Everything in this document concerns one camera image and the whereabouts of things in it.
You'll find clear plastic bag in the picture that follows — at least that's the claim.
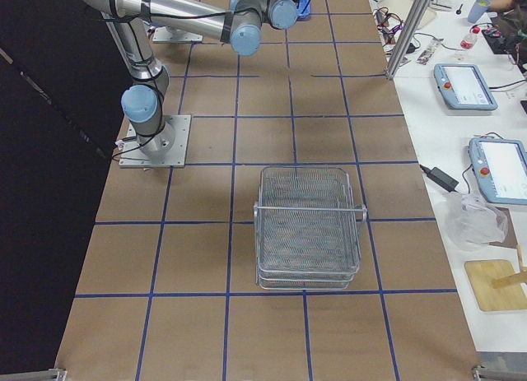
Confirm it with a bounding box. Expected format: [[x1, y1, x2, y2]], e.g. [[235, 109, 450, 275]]
[[445, 193, 509, 245]]

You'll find aluminium frame post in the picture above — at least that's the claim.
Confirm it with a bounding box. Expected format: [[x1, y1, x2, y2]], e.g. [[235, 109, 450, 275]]
[[385, 0, 430, 80]]

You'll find black power adapter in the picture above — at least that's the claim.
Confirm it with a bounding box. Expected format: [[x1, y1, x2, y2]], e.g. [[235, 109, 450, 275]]
[[419, 165, 459, 193]]

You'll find upper teach pendant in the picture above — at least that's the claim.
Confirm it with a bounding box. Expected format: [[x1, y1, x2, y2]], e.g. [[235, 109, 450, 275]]
[[433, 63, 498, 111]]

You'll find plastic water bottle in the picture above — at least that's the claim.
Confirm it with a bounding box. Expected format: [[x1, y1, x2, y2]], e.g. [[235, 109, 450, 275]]
[[459, 26, 481, 51]]

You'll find wire mesh shelf basket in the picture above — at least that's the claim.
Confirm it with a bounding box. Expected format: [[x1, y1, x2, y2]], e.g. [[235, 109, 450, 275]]
[[254, 166, 367, 290]]

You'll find teach pendant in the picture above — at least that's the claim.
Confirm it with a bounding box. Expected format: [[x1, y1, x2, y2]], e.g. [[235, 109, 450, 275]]
[[433, 63, 498, 111], [469, 137, 526, 206]]

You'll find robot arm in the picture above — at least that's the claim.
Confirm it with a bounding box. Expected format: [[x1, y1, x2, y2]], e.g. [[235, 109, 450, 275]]
[[82, 0, 299, 168]]

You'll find wooden board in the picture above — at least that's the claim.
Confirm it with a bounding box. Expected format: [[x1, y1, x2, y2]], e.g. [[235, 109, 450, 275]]
[[464, 259, 526, 312]]

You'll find blue cup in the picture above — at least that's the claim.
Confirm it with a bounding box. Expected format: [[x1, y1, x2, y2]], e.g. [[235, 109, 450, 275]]
[[467, 0, 490, 24]]

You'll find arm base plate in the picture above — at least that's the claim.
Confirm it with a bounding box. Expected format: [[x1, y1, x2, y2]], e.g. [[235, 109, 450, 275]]
[[118, 115, 191, 168], [152, 26, 203, 44]]

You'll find lower teach pendant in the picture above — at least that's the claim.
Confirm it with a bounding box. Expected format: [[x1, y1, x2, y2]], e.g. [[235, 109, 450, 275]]
[[469, 137, 526, 206]]

